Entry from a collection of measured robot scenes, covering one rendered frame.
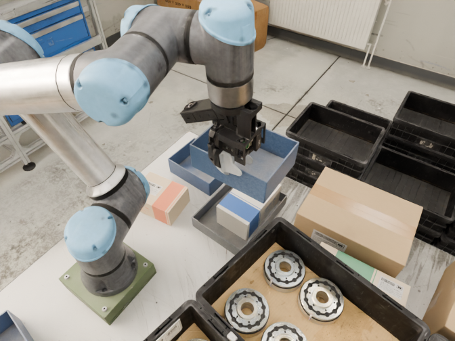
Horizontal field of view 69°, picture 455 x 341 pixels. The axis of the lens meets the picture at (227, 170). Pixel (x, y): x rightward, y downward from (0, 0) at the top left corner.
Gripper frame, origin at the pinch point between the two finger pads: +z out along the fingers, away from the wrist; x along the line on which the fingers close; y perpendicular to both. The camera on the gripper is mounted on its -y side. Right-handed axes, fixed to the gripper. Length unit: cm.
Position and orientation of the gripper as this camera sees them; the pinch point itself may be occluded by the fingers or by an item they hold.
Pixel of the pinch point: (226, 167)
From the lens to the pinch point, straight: 71.7
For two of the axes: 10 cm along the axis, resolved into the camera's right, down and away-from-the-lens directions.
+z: 0.4, 6.4, 7.7
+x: 5.8, -6.4, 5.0
